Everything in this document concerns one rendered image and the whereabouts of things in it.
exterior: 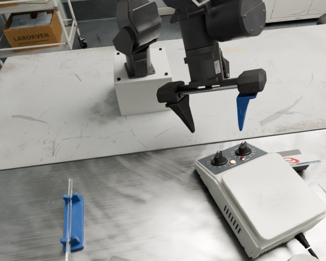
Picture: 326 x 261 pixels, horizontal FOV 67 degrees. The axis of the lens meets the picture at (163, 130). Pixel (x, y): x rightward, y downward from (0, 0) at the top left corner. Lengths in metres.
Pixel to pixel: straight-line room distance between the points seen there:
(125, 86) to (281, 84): 0.45
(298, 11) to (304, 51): 2.32
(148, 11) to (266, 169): 0.36
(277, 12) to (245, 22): 2.79
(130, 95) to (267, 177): 0.35
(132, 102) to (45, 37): 1.91
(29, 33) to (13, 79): 1.59
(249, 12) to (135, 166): 0.36
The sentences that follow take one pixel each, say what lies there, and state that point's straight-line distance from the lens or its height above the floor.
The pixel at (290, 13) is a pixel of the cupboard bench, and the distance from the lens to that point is 3.23.
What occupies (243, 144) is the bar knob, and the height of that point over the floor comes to 0.96.
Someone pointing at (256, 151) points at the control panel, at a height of 0.96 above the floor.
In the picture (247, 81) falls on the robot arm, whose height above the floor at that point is 1.11.
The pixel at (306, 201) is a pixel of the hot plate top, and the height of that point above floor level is 0.99.
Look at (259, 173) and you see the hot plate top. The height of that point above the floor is 0.99.
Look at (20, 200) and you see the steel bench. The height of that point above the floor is 0.90.
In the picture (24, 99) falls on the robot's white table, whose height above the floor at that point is 0.90.
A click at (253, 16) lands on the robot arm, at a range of 0.38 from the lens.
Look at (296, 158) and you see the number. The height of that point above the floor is 0.92.
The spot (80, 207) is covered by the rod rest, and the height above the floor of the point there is 0.91.
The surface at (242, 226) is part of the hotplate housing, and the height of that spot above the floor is 0.96.
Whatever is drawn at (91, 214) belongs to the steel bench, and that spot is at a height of 0.90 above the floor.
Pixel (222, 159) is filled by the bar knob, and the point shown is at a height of 0.95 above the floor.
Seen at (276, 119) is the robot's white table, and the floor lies 0.90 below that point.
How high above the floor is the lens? 1.35
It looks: 49 degrees down
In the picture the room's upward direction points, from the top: 3 degrees counter-clockwise
